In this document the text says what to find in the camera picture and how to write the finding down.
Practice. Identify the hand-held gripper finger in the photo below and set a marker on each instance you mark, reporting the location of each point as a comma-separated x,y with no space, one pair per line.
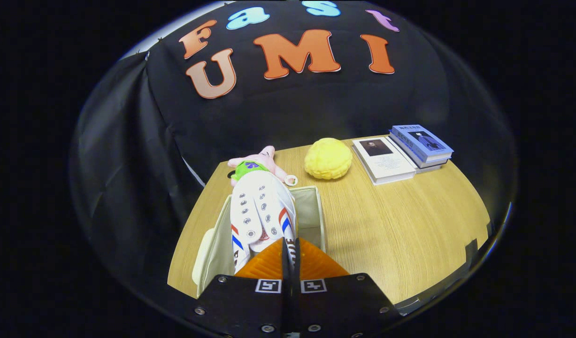
286,310
295,310

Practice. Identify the brown fabric storage box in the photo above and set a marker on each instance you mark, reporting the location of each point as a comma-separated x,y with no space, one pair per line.
309,211

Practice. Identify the white canvas shoe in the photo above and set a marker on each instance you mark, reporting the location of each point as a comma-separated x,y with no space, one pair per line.
255,206

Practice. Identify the yellow bumpy soft toy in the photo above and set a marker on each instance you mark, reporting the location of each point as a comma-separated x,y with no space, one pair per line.
327,158

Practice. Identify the pink starfish plush toy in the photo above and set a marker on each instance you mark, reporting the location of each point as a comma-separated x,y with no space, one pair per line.
259,157

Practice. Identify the white portrait cover book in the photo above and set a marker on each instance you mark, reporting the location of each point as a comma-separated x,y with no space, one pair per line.
386,162

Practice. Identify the blue spine book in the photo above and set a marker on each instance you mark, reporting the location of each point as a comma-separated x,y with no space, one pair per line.
435,164

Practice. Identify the blue cover book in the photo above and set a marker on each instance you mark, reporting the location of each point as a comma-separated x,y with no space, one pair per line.
421,141

